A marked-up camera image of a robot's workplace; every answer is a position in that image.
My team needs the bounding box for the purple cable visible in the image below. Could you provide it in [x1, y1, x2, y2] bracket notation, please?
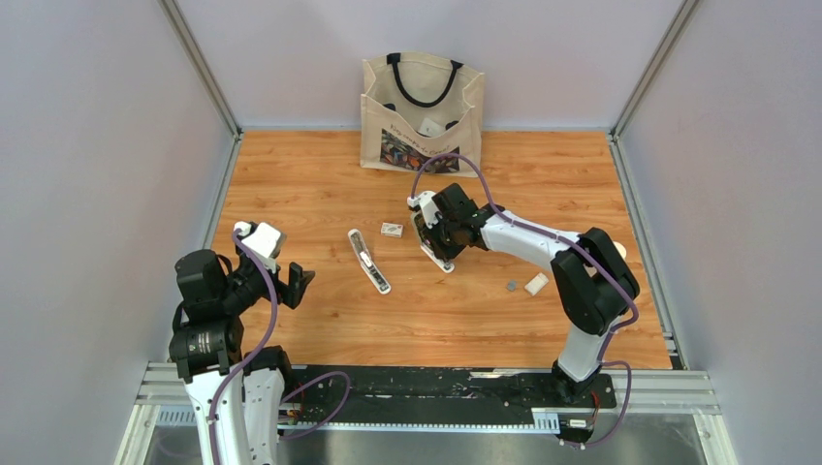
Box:
[409, 152, 641, 450]
[206, 231, 353, 465]

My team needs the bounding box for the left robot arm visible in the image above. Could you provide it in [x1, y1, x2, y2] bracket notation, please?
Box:
[169, 249, 315, 464]

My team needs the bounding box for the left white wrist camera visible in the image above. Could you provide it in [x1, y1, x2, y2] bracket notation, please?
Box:
[234, 221, 287, 273]

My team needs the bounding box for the staples tray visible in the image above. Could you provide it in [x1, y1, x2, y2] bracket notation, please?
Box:
[524, 272, 550, 296]

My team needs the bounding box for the grey stapler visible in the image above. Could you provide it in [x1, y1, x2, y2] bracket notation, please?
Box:
[411, 212, 456, 273]

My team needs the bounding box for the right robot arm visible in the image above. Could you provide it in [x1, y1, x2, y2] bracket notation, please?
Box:
[407, 183, 641, 406]

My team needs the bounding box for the aluminium frame rail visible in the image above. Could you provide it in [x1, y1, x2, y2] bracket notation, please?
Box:
[111, 362, 740, 465]

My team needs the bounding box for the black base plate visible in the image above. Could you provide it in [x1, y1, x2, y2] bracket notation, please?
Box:
[283, 365, 617, 426]

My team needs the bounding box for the white stapler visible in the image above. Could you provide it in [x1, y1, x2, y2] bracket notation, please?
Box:
[347, 229, 392, 295]

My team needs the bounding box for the beige canvas tote bag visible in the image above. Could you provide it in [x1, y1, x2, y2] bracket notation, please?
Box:
[360, 51, 486, 177]

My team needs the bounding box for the white plastic bottle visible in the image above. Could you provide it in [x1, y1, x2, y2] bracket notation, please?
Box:
[614, 241, 627, 259]

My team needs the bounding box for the white staples box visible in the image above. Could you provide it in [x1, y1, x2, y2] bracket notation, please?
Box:
[380, 222, 404, 238]

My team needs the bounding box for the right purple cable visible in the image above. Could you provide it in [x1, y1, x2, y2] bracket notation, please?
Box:
[409, 152, 641, 450]

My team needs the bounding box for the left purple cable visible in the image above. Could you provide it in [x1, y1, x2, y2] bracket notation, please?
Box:
[206, 231, 353, 465]

